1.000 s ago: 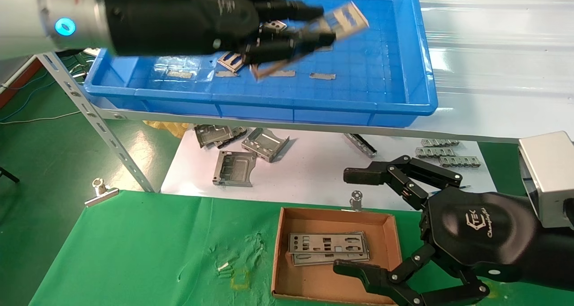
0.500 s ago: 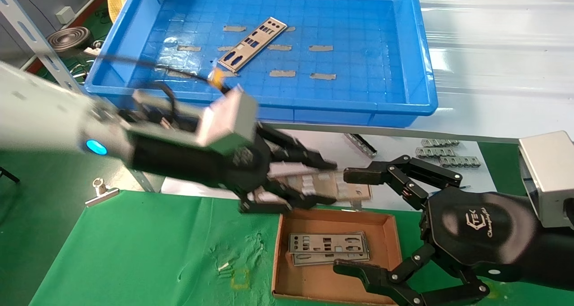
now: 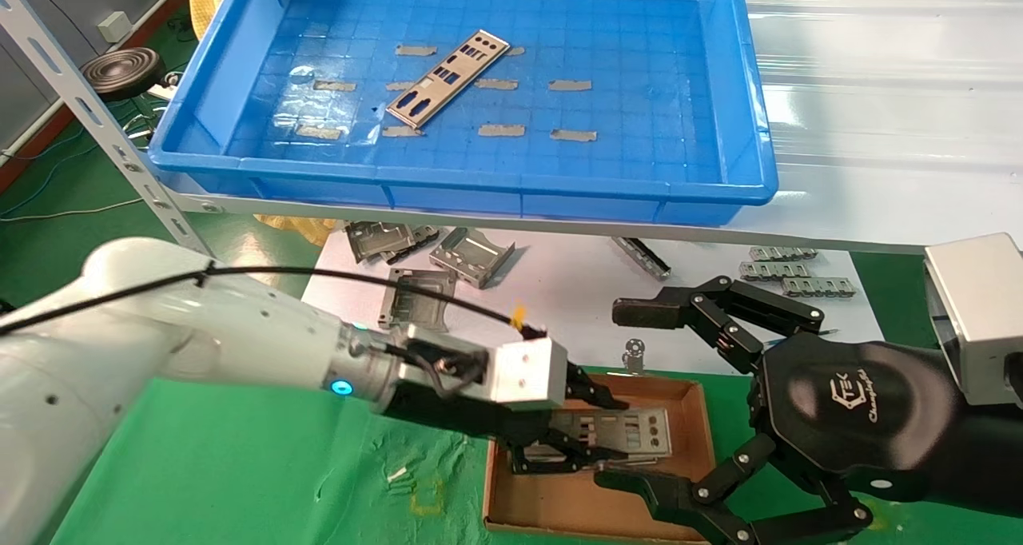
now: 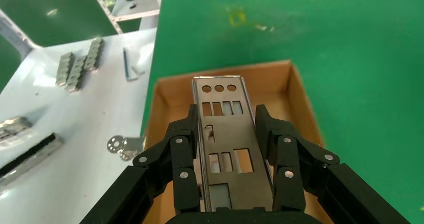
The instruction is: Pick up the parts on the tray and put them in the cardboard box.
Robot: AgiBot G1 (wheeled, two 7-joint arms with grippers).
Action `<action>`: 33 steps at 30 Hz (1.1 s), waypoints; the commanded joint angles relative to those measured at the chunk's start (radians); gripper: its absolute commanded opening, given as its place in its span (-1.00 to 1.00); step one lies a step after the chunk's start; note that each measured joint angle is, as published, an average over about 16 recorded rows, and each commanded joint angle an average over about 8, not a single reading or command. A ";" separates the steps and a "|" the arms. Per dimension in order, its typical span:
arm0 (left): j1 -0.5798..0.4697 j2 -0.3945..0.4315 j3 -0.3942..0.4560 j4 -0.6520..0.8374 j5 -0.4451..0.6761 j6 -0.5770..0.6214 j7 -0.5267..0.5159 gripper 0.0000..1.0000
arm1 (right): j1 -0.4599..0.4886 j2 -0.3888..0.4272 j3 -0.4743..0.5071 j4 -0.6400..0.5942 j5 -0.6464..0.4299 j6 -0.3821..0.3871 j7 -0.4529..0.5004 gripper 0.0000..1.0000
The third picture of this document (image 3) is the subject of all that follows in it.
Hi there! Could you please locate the white floor cable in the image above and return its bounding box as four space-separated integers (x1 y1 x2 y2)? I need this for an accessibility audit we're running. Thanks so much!
0 197 145 225

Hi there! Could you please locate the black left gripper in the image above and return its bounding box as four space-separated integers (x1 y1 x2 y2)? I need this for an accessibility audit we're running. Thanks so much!
384 364 632 475

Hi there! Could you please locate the white wall socket box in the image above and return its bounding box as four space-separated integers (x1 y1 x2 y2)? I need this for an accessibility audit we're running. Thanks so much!
97 10 133 43

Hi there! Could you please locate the white paper sheet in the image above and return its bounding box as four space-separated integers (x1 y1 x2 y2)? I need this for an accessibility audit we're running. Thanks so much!
300 227 886 376

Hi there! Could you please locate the grey flat metal frame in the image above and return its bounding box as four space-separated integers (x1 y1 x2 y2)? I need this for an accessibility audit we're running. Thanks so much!
377 268 459 332

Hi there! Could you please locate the blue plastic tray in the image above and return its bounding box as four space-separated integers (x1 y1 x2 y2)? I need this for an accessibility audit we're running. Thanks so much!
149 0 781 228

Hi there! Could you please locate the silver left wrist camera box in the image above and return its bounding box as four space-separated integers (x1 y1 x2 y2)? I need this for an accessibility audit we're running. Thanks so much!
484 337 570 410

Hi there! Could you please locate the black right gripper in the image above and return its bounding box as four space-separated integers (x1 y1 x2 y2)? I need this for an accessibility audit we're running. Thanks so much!
593 276 965 545

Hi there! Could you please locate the grey metal connector strip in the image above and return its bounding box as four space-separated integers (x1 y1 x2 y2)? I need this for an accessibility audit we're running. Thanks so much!
781 277 858 300
738 262 813 281
750 246 819 263

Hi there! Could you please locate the grey sheet metal bracket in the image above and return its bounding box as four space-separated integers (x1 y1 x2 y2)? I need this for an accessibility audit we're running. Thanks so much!
345 221 416 265
382 225 441 264

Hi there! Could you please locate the yellow plastic bag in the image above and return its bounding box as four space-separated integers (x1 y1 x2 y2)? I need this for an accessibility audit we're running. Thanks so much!
187 0 241 46
254 214 338 247

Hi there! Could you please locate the white perforated shelf upright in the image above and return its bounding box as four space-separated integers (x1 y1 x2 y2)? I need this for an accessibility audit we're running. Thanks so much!
0 0 215 260

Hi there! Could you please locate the green table cloth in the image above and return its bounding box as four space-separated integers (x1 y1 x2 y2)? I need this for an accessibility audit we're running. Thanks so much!
50 369 1023 545

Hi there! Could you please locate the black round ribbed disc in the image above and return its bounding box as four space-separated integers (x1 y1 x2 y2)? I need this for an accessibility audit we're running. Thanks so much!
80 47 167 103

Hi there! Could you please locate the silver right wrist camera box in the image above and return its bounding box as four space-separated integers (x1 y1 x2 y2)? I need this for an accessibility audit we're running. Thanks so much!
923 233 1023 408

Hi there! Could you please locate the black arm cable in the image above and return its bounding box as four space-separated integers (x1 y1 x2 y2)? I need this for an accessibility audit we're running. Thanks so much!
0 265 548 340

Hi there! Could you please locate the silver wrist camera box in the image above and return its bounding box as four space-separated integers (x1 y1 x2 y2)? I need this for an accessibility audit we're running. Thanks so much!
484 337 570 410
923 233 1023 408

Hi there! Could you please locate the grey u-shaped metal bracket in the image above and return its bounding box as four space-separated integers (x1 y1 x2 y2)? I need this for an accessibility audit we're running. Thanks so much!
429 226 517 291

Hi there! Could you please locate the brown cardboard box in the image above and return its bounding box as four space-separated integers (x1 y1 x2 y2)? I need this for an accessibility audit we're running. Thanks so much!
483 368 718 544

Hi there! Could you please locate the perforated metal rail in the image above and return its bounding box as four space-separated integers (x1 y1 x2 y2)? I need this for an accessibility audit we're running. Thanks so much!
611 237 673 283

